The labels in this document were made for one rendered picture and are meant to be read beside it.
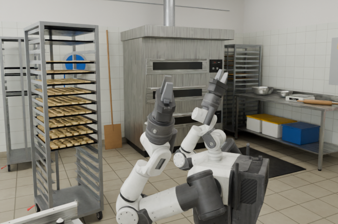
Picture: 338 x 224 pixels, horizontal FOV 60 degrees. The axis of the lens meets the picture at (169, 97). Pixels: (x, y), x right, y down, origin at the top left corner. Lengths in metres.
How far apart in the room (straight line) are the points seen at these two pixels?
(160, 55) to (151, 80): 0.40
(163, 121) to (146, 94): 3.58
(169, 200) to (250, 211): 0.32
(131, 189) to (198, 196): 0.23
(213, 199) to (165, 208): 0.17
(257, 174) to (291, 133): 3.87
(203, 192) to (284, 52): 5.00
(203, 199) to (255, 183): 0.23
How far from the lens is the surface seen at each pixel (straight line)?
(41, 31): 2.53
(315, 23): 5.51
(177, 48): 4.67
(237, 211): 1.22
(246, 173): 1.15
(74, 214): 1.43
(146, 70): 4.44
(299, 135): 4.91
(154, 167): 0.98
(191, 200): 1.04
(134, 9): 5.52
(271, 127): 5.27
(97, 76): 2.67
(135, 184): 1.05
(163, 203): 1.07
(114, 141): 5.22
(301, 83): 5.62
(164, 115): 0.88
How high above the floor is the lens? 1.52
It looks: 7 degrees down
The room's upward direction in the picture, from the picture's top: straight up
